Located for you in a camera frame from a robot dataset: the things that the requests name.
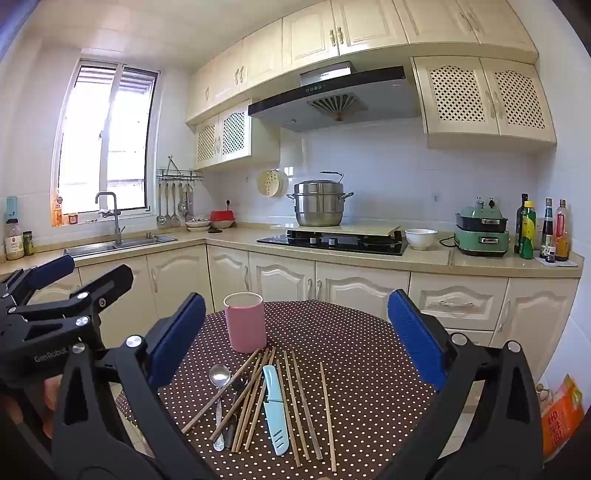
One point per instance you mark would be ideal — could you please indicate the grey range hood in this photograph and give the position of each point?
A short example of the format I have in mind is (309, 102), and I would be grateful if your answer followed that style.
(332, 101)

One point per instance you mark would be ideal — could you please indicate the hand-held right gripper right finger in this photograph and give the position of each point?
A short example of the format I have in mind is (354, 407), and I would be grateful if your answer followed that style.
(415, 341)

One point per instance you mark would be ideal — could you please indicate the pink cup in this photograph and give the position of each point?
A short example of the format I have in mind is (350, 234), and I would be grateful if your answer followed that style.
(244, 327)

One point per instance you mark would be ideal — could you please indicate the cream upper wall cabinets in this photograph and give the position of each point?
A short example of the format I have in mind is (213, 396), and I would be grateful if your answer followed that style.
(360, 23)

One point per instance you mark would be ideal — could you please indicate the set of wooden chopsticks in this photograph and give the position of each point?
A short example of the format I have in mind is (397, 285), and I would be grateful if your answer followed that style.
(251, 398)

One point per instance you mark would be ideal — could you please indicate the red container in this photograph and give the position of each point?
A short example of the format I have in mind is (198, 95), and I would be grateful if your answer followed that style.
(223, 216)

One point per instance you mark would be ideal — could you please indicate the metal fork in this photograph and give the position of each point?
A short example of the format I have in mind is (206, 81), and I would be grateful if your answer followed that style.
(232, 417)

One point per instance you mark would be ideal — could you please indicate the hanging metal skimmer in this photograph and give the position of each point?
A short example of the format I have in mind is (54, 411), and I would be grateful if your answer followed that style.
(183, 205)

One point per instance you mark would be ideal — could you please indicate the orange bottle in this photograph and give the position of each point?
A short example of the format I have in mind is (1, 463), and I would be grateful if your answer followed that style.
(57, 212)

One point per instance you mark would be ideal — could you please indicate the stainless steel steamer pot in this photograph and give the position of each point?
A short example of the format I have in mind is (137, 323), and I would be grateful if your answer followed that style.
(318, 203)

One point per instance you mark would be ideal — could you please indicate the dark sauce bottle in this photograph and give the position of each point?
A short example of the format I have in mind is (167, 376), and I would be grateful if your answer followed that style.
(548, 221)

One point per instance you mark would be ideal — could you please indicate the hanging metal serving spoon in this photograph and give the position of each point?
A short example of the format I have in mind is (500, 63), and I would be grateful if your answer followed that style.
(189, 210)

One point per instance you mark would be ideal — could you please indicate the white label jar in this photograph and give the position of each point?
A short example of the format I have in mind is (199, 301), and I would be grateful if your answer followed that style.
(14, 240)

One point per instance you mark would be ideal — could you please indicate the person's left hand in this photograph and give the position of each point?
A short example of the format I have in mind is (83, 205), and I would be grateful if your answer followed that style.
(50, 406)

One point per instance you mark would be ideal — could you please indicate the cream lattice door cabinet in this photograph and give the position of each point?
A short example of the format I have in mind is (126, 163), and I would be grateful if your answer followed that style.
(231, 134)
(485, 101)

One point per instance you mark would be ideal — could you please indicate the cream perforated steamer plate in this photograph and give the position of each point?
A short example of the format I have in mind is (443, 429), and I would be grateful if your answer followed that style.
(268, 183)

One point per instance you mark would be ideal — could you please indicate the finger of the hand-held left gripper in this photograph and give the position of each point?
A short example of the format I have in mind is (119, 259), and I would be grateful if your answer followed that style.
(108, 286)
(51, 271)

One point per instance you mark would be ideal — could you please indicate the orange plastic bag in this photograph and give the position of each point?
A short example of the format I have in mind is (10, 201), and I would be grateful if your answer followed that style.
(561, 415)

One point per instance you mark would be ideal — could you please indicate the white ceramic bowl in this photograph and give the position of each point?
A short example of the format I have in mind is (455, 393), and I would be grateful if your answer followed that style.
(222, 225)
(420, 238)

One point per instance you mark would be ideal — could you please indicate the stack of white bowls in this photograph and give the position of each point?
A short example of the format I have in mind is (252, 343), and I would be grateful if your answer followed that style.
(198, 225)

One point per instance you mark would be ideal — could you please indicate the grey sink faucet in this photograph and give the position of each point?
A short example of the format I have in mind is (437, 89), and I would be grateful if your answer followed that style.
(114, 207)

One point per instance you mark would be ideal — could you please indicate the small dark bottle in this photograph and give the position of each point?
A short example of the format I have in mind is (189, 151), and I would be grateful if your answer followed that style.
(550, 256)

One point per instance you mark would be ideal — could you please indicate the stainless steel sink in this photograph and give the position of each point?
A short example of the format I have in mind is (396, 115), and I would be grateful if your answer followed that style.
(120, 244)

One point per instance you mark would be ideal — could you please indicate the hanging metal ladle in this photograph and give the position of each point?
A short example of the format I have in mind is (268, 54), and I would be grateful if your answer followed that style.
(160, 217)

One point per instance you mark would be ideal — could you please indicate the cream base cabinets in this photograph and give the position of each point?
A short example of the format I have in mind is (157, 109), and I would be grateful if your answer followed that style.
(281, 281)

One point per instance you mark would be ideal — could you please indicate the metal wall utensil rack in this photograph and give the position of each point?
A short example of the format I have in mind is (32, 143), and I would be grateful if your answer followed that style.
(178, 174)

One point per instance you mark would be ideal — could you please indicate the hanging metal spatula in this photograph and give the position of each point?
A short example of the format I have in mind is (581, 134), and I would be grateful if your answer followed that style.
(175, 217)

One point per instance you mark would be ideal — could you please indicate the green bottle yellow cap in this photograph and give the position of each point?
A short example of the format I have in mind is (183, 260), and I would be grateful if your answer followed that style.
(528, 233)

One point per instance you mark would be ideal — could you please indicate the small dark jar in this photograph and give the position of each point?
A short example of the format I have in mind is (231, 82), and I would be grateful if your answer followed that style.
(28, 243)

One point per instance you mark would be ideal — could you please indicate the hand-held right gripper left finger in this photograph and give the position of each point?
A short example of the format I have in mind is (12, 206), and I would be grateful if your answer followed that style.
(178, 341)

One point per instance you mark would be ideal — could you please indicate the kitchen window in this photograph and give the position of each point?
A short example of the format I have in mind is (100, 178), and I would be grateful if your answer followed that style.
(106, 152)

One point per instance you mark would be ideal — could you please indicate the green electric cooker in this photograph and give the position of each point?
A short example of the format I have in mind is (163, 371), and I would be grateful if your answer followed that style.
(482, 230)

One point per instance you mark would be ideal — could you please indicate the light blue sheathed knife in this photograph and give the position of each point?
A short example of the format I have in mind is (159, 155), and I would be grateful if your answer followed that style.
(274, 410)

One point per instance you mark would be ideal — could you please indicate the clear bottle red label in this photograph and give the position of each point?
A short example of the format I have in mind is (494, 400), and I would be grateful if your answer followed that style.
(562, 230)

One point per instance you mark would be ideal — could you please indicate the dark green oil bottle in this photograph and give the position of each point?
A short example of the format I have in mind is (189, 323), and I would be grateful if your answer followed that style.
(521, 217)

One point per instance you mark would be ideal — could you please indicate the light blue wall holder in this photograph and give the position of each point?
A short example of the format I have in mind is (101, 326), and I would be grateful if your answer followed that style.
(11, 205)

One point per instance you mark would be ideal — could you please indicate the beige kitchen countertop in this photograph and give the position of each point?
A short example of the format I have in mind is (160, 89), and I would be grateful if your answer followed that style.
(434, 263)

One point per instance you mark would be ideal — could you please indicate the black gas hob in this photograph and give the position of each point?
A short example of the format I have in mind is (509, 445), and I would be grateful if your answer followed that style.
(332, 243)

